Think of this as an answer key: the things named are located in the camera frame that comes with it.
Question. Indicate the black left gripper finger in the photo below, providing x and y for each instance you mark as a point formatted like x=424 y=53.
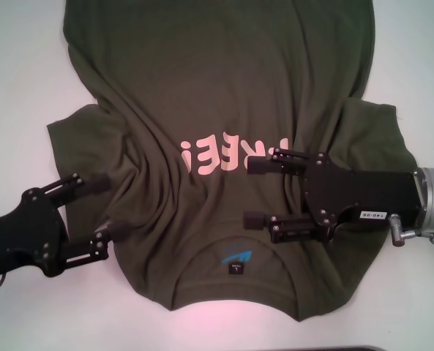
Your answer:
x=92 y=250
x=74 y=184

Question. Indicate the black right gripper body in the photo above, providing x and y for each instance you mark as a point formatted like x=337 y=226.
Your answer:
x=366 y=194

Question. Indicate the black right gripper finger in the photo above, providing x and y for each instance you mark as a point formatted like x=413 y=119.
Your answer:
x=293 y=228
x=286 y=161

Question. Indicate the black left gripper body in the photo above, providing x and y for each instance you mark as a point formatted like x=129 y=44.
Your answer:
x=30 y=234

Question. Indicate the dark green printed T-shirt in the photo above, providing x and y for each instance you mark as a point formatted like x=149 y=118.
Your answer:
x=216 y=73

